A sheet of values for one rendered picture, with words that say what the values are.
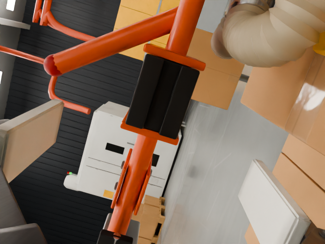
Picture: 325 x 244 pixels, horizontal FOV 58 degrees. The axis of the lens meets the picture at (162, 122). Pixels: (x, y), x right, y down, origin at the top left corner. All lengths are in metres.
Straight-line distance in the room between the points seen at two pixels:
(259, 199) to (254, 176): 0.02
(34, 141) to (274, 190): 0.13
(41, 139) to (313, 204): 0.89
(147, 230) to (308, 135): 6.92
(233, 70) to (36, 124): 1.68
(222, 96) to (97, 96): 9.50
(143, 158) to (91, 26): 10.87
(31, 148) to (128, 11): 7.52
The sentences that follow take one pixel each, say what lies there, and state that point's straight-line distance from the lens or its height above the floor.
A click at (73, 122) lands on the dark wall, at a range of 11.56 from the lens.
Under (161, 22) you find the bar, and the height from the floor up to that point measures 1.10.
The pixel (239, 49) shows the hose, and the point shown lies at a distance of 0.25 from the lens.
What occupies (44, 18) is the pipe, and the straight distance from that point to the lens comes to 8.43.
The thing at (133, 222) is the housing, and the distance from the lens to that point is 0.41.
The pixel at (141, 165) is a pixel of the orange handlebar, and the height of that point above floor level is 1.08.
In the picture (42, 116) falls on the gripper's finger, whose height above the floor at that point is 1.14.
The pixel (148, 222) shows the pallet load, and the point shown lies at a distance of 7.05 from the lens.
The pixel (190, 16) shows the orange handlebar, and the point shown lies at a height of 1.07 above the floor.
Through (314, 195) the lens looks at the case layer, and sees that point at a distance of 1.00.
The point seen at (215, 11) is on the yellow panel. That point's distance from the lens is 7.76.
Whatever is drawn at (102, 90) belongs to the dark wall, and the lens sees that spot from 11.07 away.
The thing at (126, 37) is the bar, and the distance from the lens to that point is 0.30.
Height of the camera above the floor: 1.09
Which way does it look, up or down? 3 degrees down
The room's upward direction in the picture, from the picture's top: 73 degrees counter-clockwise
